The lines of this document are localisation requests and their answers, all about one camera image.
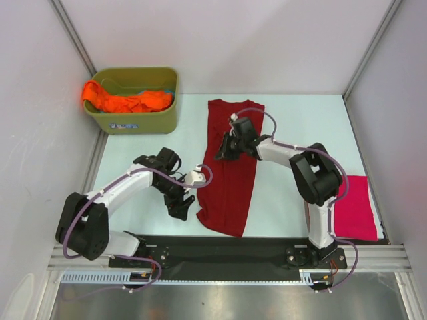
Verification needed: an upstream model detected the olive green plastic bin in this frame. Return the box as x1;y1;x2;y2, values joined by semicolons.
82;67;179;135

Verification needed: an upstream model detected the left corner aluminium post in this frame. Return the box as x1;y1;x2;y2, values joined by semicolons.
49;0;97;76

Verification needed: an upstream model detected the aluminium rail frame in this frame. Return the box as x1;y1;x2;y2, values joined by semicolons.
47;244;109;270

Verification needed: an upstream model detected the dark red t shirt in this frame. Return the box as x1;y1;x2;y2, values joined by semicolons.
197;99;264;237

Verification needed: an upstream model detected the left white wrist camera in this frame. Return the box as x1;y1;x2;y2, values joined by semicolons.
184;164;207;189

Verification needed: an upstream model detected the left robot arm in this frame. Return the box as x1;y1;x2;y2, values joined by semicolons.
55;147;205;267

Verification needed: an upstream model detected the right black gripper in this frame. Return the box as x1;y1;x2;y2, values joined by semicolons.
215;131;246;161

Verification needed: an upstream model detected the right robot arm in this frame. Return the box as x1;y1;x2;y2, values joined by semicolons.
215;114;343;267

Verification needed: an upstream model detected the orange t shirt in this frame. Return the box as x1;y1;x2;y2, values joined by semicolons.
81;80;175;113

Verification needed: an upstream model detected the right corner aluminium post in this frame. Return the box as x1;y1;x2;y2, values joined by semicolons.
342;0;404;102

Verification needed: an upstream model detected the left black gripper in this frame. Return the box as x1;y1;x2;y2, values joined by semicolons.
153;174;195;221

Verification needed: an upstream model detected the white slotted cable duct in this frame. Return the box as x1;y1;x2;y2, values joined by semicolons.
61;271;152;285

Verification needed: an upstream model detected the folded magenta t shirt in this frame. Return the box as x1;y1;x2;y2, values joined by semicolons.
334;175;378;241

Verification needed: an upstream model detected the teal cloth in bin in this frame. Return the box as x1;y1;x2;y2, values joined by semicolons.
138;89;175;97

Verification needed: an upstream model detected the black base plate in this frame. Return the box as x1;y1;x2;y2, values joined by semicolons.
108;233;348;281

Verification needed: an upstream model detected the corner aluminium post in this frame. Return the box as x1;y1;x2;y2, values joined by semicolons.
342;0;404;102
49;0;97;76

